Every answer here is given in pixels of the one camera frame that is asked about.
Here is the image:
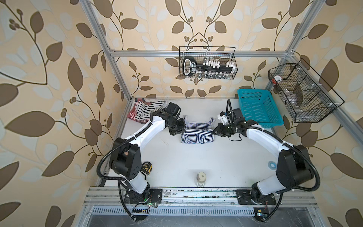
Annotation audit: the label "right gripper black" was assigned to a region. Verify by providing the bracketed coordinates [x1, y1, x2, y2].
[211, 123, 236, 137]

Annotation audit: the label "navy striped tank top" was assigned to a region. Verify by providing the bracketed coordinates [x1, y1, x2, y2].
[181, 115, 216, 145]

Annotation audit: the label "black white striped tank top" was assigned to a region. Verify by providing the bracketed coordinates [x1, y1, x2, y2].
[133, 100, 165, 124]

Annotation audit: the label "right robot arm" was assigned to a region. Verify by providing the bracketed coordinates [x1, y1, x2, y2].
[212, 100, 321, 204]

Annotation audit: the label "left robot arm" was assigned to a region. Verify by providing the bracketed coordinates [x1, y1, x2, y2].
[96, 103, 185, 203]

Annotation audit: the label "red striped folded tank top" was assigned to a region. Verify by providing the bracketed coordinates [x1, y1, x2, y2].
[128, 99, 142, 123]

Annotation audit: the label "teal plastic basket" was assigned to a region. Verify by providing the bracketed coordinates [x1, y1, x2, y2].
[237, 89, 283, 128]

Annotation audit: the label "yellow black tape measure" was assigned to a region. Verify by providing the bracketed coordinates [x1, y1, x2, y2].
[141, 161, 153, 176]

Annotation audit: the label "small white jar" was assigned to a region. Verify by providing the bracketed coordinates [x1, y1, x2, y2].
[196, 172, 207, 188]

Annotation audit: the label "black tool set in basket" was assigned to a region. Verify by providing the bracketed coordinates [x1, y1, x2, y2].
[181, 56, 237, 76]

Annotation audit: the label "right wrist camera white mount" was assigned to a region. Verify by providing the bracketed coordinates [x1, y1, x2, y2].
[217, 112, 230, 125]

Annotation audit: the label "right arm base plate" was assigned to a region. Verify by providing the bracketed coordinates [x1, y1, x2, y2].
[235, 189, 277, 206]

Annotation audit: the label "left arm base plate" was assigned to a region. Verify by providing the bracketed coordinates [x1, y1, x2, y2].
[125, 188, 163, 204]

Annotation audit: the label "back wall wire basket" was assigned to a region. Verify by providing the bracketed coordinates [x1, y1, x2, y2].
[179, 45, 238, 80]

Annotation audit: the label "wall wire basket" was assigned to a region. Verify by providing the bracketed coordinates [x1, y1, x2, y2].
[179, 45, 238, 80]
[268, 59, 345, 123]

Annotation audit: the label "right wall wire basket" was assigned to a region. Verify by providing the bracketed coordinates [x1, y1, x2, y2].
[268, 59, 345, 123]

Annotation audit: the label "aluminium front rail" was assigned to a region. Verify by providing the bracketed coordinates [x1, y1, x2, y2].
[83, 186, 318, 217]

